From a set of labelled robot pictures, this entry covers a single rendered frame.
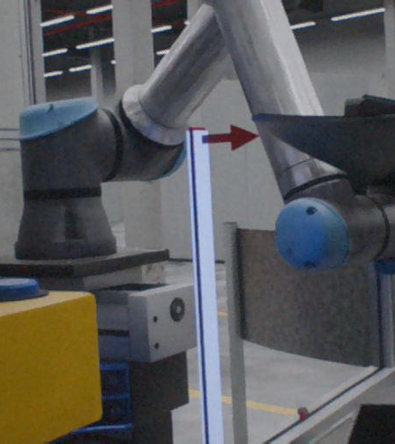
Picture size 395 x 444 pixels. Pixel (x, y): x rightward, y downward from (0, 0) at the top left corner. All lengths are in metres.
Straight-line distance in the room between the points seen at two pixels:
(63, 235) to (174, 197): 10.56
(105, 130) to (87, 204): 0.11
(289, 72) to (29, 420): 0.55
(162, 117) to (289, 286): 1.67
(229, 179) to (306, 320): 8.30
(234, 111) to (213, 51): 9.80
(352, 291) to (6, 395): 2.24
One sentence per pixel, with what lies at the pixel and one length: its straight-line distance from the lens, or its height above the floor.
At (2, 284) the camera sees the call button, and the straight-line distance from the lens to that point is 0.63.
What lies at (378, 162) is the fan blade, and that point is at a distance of 0.85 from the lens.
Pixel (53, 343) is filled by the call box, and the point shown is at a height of 1.05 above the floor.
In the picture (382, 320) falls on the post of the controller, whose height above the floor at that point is 0.93.
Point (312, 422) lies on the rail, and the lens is 1.07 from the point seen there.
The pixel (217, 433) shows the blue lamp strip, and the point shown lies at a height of 0.91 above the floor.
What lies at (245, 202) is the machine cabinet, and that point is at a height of 0.77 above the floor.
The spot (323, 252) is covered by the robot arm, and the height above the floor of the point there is 1.06.
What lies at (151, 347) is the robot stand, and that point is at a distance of 1.21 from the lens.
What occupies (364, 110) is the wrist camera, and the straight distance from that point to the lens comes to 0.87.
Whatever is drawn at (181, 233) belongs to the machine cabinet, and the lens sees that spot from 11.81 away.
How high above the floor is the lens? 1.15
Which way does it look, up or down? 3 degrees down
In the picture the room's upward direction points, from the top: 3 degrees counter-clockwise
